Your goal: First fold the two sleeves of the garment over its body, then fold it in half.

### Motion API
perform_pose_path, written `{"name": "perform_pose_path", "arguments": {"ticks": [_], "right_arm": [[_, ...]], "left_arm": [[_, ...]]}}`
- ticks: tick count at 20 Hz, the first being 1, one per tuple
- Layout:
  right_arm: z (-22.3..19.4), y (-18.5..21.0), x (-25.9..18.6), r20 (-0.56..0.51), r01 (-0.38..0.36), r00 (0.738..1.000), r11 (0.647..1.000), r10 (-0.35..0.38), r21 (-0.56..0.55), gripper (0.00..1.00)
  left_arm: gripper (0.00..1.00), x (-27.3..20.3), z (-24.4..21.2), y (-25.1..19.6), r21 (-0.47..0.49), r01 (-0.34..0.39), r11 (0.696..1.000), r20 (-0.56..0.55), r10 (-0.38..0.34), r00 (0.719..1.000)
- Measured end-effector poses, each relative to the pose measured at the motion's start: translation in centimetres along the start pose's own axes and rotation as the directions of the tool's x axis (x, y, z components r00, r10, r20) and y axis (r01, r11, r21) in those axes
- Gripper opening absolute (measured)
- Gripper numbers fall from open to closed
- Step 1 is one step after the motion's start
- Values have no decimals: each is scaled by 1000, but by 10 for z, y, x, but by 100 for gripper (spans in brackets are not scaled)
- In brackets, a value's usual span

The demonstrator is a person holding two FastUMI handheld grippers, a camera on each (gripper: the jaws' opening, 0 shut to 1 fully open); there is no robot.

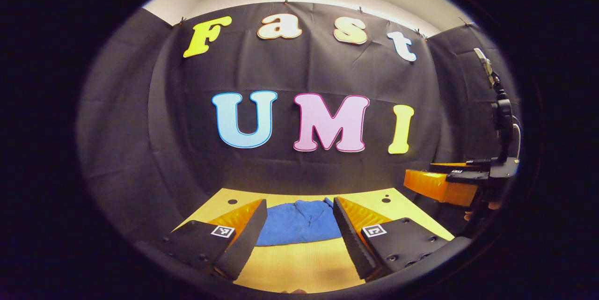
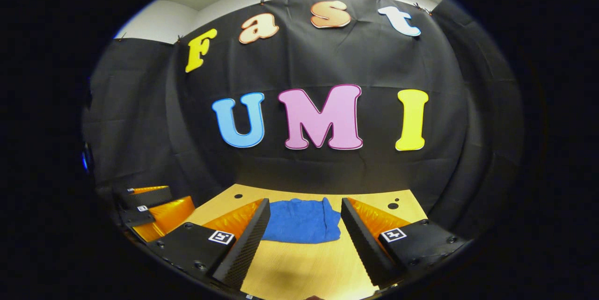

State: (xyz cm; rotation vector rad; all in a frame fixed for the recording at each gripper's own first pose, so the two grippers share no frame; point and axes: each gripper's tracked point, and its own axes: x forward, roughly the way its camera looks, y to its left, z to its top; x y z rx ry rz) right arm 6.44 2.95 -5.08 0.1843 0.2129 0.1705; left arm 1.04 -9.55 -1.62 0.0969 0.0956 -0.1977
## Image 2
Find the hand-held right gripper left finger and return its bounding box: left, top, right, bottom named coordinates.
left=149, top=198, right=271, bottom=291

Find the blue corduroy shirt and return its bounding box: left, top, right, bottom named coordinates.
left=261, top=197, right=342, bottom=244

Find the black backdrop cloth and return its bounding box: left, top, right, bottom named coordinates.
left=82, top=0, right=525, bottom=240

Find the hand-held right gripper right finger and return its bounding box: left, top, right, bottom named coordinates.
left=341, top=197, right=468, bottom=287

